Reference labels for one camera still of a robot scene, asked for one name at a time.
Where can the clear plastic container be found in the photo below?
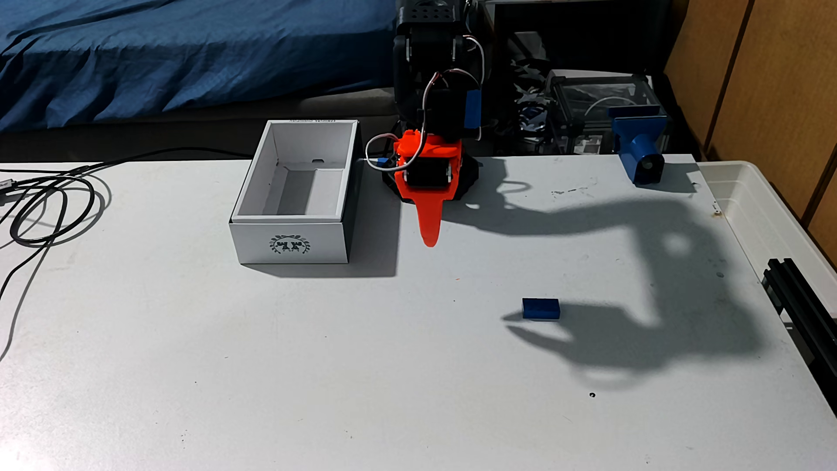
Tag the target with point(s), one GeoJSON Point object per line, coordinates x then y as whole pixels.
{"type": "Point", "coordinates": [601, 95]}

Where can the dark bed base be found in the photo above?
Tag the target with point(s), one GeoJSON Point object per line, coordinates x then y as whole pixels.
{"type": "Point", "coordinates": [196, 127]}

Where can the blue printed holder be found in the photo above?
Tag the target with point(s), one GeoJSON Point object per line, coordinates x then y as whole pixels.
{"type": "Point", "coordinates": [637, 147]}

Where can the brown wooden cabinet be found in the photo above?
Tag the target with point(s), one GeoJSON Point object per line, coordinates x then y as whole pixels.
{"type": "Point", "coordinates": [771, 78]}

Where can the white plastic bin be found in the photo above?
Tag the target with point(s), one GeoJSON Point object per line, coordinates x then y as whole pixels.
{"type": "Point", "coordinates": [752, 209]}

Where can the blue toy brick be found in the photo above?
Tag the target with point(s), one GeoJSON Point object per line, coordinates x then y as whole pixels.
{"type": "Point", "coordinates": [541, 309]}

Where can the black aluminium extrusion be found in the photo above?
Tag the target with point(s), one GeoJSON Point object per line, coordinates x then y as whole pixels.
{"type": "Point", "coordinates": [801, 307]}

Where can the white cardboard box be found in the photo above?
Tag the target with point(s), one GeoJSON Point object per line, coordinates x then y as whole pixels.
{"type": "Point", "coordinates": [288, 229]}

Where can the blue bed sheet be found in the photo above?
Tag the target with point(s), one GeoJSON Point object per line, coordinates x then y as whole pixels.
{"type": "Point", "coordinates": [196, 52]}

